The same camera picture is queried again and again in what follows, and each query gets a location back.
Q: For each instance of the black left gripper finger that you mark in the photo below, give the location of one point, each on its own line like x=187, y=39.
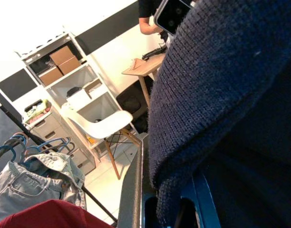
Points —
x=130, y=190

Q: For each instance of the blue plastic hanger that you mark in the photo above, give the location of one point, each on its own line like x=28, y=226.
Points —
x=4, y=146
x=206, y=204
x=44, y=144

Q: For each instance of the navy knit sweater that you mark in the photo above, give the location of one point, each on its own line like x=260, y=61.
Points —
x=219, y=95

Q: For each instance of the white shell chair wooden legs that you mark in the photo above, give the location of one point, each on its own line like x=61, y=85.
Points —
x=102, y=126

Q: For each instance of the black storage bin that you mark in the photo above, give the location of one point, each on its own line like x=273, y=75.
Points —
x=131, y=104

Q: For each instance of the red t-shirt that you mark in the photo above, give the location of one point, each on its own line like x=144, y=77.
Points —
x=48, y=216

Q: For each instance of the white shelf unit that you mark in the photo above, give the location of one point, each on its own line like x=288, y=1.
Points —
x=98, y=107

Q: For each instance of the light blue jeans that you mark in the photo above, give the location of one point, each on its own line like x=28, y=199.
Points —
x=29, y=187

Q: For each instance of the grey drawer cabinet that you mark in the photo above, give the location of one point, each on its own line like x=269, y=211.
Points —
x=49, y=128

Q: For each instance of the white box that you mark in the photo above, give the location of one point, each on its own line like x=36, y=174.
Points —
x=79, y=99

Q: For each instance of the small brown cardboard box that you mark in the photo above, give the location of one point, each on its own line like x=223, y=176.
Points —
x=93, y=86

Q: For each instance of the green packaged items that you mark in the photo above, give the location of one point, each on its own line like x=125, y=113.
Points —
x=37, y=109

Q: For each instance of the light wooden desk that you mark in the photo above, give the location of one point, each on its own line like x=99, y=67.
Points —
x=145, y=65

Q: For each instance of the black clothes rack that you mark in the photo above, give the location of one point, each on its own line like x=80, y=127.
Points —
x=2, y=155

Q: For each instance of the black gadget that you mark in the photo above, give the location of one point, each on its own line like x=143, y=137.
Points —
x=153, y=52

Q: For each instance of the black smartphone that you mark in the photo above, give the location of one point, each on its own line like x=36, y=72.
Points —
x=171, y=14

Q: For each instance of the person in black shirt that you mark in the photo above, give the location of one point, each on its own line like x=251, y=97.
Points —
x=145, y=9

